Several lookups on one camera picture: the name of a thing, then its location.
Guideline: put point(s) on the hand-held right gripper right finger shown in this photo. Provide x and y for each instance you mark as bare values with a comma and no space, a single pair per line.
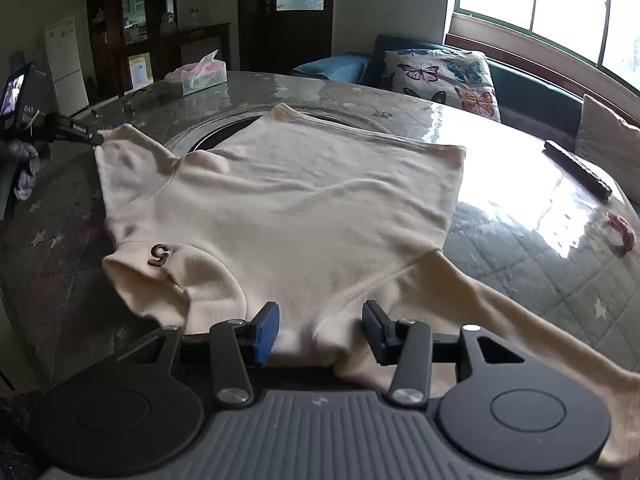
376,332

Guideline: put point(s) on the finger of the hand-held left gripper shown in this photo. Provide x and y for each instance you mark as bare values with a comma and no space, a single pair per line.
75,131

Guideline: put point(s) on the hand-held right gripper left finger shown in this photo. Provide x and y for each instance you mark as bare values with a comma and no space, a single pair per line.
266,334

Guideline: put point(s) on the cream long-sleeve sweater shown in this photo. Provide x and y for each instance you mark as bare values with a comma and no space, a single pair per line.
300,210

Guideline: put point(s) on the white refrigerator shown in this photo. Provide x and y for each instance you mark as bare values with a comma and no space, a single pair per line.
67,65

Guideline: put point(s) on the dark wooden cabinet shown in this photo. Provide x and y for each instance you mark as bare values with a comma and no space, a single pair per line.
150,35

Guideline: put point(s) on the tissue box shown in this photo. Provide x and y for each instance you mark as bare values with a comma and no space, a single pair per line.
202,77

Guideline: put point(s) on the dark wooden door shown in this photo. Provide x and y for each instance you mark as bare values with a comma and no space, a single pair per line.
285,30

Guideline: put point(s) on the butterfly print cushion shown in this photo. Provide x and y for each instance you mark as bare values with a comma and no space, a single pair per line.
440,82

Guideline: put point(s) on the black remote control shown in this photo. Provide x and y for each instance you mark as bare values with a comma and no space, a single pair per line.
577,169

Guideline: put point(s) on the light blue cushion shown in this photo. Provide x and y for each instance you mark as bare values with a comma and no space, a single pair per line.
330,66

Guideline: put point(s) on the dark blue sofa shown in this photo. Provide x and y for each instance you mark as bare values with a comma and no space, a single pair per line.
530,95

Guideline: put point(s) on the beige cushion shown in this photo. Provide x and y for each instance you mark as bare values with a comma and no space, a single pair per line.
607,135

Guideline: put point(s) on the large window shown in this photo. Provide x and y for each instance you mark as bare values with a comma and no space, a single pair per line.
560,0

